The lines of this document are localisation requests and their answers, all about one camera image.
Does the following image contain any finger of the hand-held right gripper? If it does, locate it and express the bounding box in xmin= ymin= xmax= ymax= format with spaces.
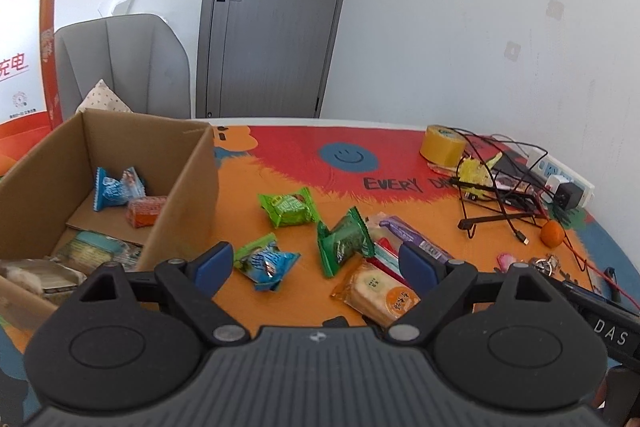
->
xmin=560 ymin=279 xmax=623 ymax=308

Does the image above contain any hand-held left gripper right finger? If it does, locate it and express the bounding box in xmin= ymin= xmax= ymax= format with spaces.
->
xmin=385 ymin=241 xmax=573 ymax=348

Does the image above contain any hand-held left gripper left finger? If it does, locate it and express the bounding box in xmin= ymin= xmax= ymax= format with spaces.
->
xmin=75 ymin=242 xmax=251 ymax=348

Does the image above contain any red and white snack packet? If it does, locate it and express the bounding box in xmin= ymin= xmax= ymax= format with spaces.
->
xmin=367 ymin=227 xmax=418 ymax=280

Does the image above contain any purple stick snack packet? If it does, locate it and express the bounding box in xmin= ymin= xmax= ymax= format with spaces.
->
xmin=377 ymin=214 xmax=453 ymax=265

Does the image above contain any blue and green snack packet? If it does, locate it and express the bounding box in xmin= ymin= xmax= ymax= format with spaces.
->
xmin=232 ymin=233 xmax=301 ymax=292

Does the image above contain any orange rice cracker packet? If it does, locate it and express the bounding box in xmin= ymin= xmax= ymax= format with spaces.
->
xmin=330 ymin=257 xmax=421 ymax=328

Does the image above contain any dark green snack packet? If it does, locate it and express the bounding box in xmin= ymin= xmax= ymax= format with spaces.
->
xmin=316 ymin=206 xmax=376 ymax=279

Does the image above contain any brown cardboard box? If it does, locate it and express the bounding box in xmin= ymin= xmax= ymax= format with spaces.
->
xmin=0 ymin=109 xmax=221 ymax=333

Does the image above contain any orange candy packet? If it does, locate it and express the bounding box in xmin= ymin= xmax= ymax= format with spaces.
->
xmin=126 ymin=194 xmax=168 ymax=228

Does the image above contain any light green snack packet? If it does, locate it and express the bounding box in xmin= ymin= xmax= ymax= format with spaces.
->
xmin=257 ymin=187 xmax=321 ymax=229

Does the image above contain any green and white snack packet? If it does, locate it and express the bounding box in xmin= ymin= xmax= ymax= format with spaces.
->
xmin=52 ymin=230 xmax=143 ymax=270

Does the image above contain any clear wafer packet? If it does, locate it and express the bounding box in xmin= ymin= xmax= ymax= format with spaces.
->
xmin=0 ymin=258 xmax=88 ymax=308

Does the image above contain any bunch of keys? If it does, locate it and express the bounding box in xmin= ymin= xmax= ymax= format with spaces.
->
xmin=527 ymin=254 xmax=561 ymax=278

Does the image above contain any orange tangerine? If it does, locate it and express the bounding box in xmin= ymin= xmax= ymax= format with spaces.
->
xmin=540 ymin=219 xmax=567 ymax=246

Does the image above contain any black charger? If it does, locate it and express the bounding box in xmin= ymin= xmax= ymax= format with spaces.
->
xmin=555 ymin=182 xmax=583 ymax=209

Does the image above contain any yellow crumpled wrapper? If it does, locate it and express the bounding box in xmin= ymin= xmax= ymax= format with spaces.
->
xmin=459 ymin=152 xmax=503 ymax=198

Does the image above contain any white power strip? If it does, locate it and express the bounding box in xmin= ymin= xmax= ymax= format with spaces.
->
xmin=525 ymin=149 xmax=596 ymax=208

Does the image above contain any yellow tape roll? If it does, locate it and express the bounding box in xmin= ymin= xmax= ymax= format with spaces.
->
xmin=419 ymin=124 xmax=467 ymax=164

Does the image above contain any colourful cartoon table mat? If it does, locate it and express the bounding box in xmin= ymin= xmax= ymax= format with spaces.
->
xmin=0 ymin=122 xmax=640 ymax=427

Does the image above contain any black flat device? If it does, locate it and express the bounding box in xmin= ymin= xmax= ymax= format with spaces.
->
xmin=492 ymin=152 xmax=536 ymax=208

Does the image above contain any polka dot cushion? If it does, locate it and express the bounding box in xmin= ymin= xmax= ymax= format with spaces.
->
xmin=76 ymin=79 xmax=135 ymax=114

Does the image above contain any grey chair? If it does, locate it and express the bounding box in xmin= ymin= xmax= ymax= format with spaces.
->
xmin=54 ymin=13 xmax=192 ymax=120

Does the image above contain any grey door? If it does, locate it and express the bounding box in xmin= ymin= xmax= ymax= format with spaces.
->
xmin=196 ymin=0 xmax=363 ymax=120

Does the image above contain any white and orange paper bag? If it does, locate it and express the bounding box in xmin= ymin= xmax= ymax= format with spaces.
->
xmin=0 ymin=0 xmax=63 ymax=178

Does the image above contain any red cable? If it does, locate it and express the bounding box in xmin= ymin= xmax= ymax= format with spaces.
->
xmin=545 ymin=197 xmax=640 ymax=310

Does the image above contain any pink keychain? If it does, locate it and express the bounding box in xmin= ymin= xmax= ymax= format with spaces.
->
xmin=496 ymin=252 xmax=528 ymax=273

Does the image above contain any black wire stand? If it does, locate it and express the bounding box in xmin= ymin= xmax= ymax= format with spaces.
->
xmin=450 ymin=174 xmax=551 ymax=240
xmin=450 ymin=129 xmax=551 ymax=248

